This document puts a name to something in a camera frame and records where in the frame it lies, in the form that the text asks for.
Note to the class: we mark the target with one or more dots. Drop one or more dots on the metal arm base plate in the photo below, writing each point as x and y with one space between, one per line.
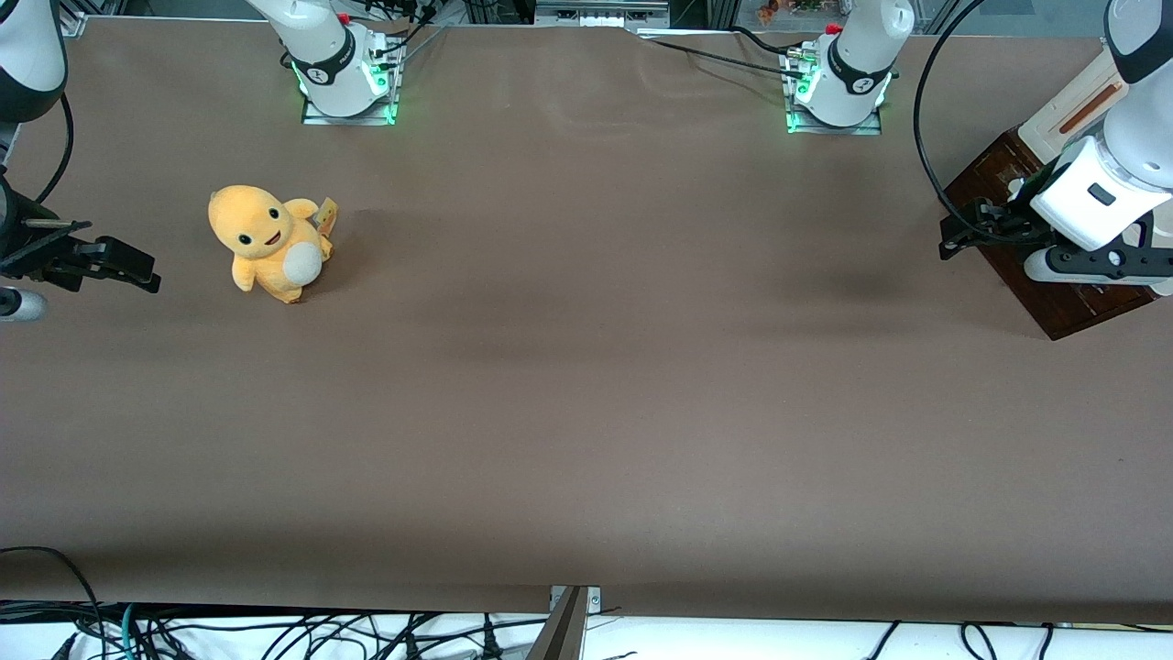
834 130
348 120

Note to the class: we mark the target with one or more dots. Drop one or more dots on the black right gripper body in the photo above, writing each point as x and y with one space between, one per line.
27 247

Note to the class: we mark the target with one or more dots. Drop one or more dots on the metal bracket with dark post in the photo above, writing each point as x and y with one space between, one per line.
573 623

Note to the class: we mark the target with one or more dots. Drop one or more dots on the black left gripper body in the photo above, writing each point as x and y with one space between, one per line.
1011 225

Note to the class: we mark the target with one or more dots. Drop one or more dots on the black truss wrist mount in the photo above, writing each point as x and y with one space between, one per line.
1090 261

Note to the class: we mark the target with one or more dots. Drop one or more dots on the grey metal frame rail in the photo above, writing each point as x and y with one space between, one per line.
600 14

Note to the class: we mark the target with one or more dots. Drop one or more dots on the yellow plush toy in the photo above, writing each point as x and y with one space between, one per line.
266 243

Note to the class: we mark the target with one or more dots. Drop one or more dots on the dark brown wooden base board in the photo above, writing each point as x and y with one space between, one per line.
990 170

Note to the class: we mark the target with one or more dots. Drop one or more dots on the white drawer cabinet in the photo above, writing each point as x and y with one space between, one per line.
1068 101

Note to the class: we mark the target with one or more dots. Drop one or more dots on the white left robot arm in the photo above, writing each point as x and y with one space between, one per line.
852 64

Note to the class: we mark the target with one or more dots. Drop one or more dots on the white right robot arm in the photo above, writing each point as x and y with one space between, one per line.
321 37

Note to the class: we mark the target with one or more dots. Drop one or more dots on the tan paper tag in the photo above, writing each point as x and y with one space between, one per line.
327 214

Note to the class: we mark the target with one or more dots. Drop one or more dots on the brown table cover sheet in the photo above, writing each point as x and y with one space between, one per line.
586 367

